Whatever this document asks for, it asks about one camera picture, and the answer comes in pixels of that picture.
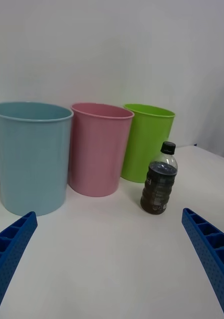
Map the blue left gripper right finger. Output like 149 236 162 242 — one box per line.
181 208 224 319

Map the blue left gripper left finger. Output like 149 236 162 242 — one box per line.
0 211 38 319

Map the dark drink bottle black cap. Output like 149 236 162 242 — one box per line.
140 141 179 214

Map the pale blue plastic bin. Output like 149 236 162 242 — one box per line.
0 101 74 216

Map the pink plastic bin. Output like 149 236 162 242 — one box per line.
68 102 135 198

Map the green plastic bin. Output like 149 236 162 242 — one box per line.
120 103 176 184

